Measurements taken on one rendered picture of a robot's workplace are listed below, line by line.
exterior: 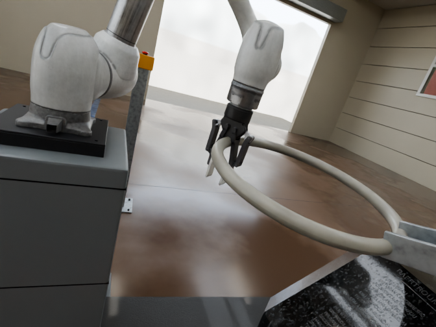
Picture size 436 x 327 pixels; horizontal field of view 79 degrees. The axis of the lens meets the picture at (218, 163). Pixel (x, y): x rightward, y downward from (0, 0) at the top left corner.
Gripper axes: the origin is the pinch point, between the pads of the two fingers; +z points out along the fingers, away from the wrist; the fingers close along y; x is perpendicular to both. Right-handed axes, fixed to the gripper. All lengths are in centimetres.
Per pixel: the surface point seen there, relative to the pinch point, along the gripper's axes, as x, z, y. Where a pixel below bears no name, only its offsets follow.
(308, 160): 22.0, -9.2, 18.8
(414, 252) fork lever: -11.9, -11.2, 46.9
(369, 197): 15.8, -8.8, 38.7
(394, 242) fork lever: -11.1, -10.7, 44.0
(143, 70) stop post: 54, -7, -99
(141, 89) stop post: 55, 4, -98
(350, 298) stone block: -4.1, 8.8, 44.7
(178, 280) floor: 34, 86, -18
